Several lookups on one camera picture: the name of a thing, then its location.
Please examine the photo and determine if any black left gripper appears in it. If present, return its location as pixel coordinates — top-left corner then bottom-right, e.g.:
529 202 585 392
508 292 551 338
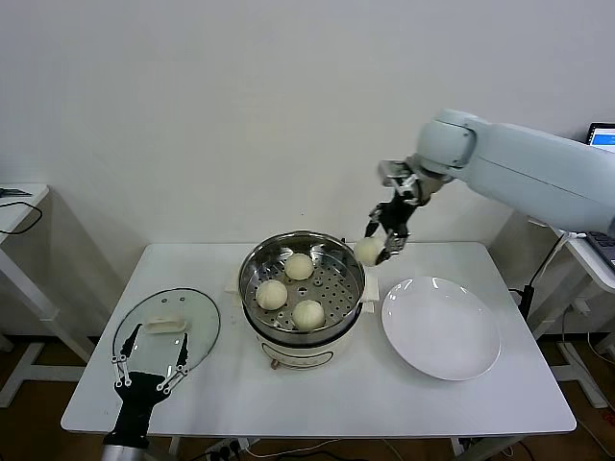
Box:
102 324 189 447

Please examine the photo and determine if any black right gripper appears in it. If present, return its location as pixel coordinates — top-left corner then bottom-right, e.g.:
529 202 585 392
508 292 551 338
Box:
365 191 417 266

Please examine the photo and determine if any white steamed baozi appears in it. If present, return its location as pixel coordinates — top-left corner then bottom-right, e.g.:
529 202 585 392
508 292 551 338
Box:
354 237 385 266
291 299 326 331
284 253 314 281
255 279 288 310

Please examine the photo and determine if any round glass lid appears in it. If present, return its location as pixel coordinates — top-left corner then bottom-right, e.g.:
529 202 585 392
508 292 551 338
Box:
112 287 222 384

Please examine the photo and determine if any stainless steel steamer basket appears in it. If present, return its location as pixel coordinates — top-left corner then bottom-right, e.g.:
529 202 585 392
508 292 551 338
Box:
224 231 381 347

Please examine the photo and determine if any white power strip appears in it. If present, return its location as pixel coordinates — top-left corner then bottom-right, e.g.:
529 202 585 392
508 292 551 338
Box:
206 439 251 461

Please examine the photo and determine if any white round plate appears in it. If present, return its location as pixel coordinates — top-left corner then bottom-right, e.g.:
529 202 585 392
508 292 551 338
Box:
381 276 503 383

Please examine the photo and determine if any white side table with laptop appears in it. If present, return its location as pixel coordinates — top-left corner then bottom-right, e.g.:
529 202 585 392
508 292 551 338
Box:
528 215 615 409

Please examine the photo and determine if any grey open laptop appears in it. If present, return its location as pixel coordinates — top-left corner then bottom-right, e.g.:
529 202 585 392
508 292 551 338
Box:
585 122 615 270

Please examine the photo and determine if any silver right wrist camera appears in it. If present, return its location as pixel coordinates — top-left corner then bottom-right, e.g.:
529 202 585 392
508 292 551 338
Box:
377 160 419 193

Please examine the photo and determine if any white and black laptop cable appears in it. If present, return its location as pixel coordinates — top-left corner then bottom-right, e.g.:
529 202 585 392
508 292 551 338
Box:
508 231 587 328

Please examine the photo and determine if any thin black cable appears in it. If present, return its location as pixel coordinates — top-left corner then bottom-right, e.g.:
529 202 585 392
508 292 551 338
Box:
0 200 45 236

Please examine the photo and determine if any white side table with cable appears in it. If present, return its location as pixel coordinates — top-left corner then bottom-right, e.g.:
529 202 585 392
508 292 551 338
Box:
0 183 97 409

